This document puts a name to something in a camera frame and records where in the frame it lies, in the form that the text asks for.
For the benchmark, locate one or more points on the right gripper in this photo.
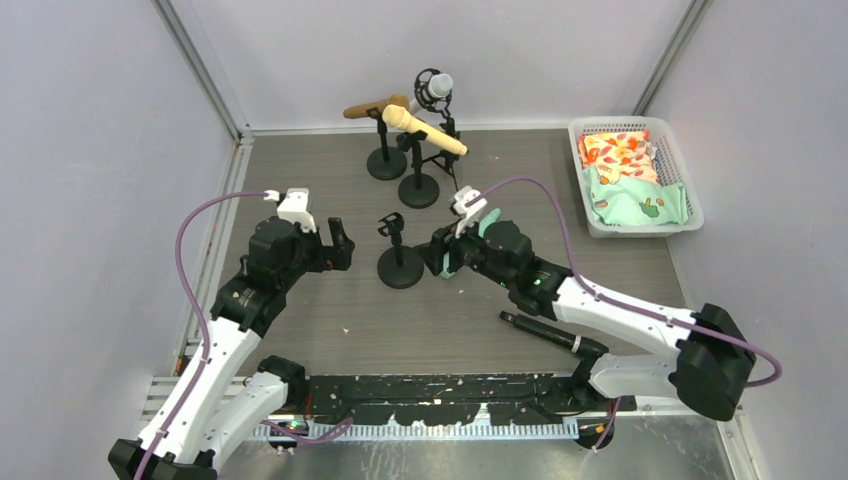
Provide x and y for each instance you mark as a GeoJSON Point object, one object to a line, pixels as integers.
{"type": "Point", "coordinates": [457, 246]}

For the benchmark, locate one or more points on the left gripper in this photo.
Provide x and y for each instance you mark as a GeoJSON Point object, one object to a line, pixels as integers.
{"type": "Point", "coordinates": [327, 250]}

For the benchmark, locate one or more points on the green microphone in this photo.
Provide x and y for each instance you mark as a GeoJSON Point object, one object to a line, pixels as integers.
{"type": "Point", "coordinates": [492, 217]}

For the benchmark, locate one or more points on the black round-base stand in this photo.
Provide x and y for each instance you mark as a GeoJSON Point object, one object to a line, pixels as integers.
{"type": "Point", "coordinates": [398, 267]}
{"type": "Point", "coordinates": [385, 163]}
{"type": "Point", "coordinates": [418, 190]}

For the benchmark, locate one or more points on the gold microphone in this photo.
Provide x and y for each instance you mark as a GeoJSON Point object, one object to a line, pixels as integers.
{"type": "Point", "coordinates": [374, 109]}

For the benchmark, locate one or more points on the cream yellow microphone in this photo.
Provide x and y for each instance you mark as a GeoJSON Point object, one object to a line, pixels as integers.
{"type": "Point", "coordinates": [401, 119]}

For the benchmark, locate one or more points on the black tripod shock-mount stand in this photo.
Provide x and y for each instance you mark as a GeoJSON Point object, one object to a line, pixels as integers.
{"type": "Point", "coordinates": [443, 159]}

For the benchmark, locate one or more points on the white microphone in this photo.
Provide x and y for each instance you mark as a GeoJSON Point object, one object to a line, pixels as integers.
{"type": "Point", "coordinates": [432, 92]}

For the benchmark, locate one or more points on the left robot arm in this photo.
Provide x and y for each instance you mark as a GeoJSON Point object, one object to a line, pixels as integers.
{"type": "Point", "coordinates": [196, 431]}

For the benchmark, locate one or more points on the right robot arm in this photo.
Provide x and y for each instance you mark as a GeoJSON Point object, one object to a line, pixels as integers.
{"type": "Point", "coordinates": [697, 357]}

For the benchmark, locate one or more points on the black microphone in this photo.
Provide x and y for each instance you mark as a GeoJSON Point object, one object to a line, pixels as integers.
{"type": "Point", "coordinates": [578, 345]}

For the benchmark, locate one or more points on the green patterned cloth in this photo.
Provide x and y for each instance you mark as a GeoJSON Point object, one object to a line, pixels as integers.
{"type": "Point", "coordinates": [633, 202]}

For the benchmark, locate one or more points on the white plastic basket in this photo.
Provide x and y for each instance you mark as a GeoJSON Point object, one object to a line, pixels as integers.
{"type": "Point", "coordinates": [669, 164]}

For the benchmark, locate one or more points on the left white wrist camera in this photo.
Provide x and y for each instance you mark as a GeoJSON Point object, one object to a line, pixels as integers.
{"type": "Point", "coordinates": [293, 206]}

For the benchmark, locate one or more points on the aluminium corner post left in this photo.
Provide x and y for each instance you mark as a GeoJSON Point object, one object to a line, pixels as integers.
{"type": "Point", "coordinates": [193, 42]}

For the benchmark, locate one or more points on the aluminium corner post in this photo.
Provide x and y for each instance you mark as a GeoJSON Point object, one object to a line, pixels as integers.
{"type": "Point", "coordinates": [193, 42]}
{"type": "Point", "coordinates": [672, 53]}

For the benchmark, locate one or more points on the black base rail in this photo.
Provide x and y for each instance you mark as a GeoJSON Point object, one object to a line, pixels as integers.
{"type": "Point", "coordinates": [442, 400]}

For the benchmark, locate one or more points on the aluminium corner post right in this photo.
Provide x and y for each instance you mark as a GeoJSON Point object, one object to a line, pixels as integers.
{"type": "Point", "coordinates": [672, 53]}

